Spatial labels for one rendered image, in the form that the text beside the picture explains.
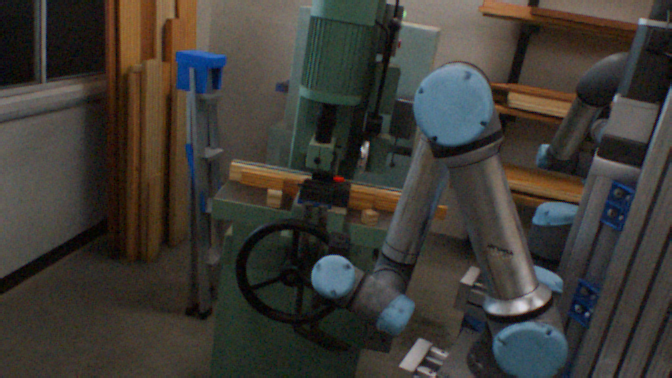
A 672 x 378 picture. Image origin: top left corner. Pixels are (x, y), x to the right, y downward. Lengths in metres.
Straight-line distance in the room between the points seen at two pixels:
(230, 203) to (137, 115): 1.41
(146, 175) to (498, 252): 2.30
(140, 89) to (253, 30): 1.39
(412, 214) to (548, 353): 0.33
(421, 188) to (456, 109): 0.24
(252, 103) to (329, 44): 2.65
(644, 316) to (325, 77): 0.93
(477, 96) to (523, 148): 3.12
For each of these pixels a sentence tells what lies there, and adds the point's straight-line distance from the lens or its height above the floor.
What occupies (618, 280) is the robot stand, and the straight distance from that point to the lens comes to 1.29.
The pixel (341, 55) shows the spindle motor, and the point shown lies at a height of 1.33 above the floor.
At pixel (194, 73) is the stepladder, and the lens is 2.41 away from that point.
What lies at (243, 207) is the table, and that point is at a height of 0.89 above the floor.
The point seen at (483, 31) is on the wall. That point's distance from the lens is 3.87.
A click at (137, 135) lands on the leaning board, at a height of 0.68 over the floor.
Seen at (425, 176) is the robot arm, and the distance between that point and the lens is 1.06.
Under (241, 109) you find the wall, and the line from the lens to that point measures 4.20.
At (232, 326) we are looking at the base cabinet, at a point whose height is 0.51.
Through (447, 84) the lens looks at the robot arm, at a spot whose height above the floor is 1.38.
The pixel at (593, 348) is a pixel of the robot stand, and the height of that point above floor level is 0.87.
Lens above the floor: 1.48
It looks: 19 degrees down
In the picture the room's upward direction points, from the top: 10 degrees clockwise
